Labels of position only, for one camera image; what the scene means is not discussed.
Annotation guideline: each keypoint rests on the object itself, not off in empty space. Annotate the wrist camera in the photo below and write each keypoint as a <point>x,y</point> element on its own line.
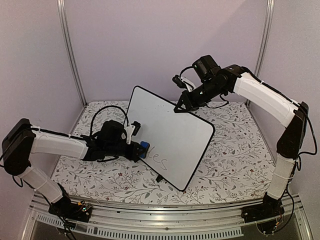
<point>137,127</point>
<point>176,79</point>

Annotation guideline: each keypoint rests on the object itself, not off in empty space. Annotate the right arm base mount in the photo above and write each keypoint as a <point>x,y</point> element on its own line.
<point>269,208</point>

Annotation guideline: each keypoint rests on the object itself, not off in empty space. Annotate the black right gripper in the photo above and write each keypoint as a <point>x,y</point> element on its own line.
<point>180,100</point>

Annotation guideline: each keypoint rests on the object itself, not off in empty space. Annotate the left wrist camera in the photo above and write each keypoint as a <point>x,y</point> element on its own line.
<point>137,127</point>

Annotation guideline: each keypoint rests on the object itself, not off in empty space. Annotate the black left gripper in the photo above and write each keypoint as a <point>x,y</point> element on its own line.
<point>132,154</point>

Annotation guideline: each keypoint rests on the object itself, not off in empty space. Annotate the left aluminium corner post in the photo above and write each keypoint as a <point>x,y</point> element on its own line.
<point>61,7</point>

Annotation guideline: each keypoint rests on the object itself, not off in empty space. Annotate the right aluminium corner post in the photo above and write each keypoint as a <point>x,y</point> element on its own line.
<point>265,36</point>

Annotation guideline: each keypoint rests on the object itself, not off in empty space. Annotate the small black-framed whiteboard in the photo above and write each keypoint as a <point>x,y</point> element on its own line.
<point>177,141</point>

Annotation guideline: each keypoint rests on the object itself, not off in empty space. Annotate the blue whiteboard eraser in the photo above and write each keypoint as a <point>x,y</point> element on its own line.
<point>145,147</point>

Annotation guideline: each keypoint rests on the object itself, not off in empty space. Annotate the aluminium corner post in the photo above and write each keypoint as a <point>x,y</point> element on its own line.
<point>265,36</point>
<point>61,7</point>

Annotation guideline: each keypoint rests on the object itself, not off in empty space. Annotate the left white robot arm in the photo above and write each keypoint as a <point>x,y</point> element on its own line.
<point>25,139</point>

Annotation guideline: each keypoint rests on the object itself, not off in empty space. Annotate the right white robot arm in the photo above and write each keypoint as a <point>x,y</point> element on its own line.
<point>239,80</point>

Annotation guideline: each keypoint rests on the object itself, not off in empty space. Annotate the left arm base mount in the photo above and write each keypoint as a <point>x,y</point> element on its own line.
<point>65,208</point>

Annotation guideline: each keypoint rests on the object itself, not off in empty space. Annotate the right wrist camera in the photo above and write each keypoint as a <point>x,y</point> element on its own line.
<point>176,79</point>

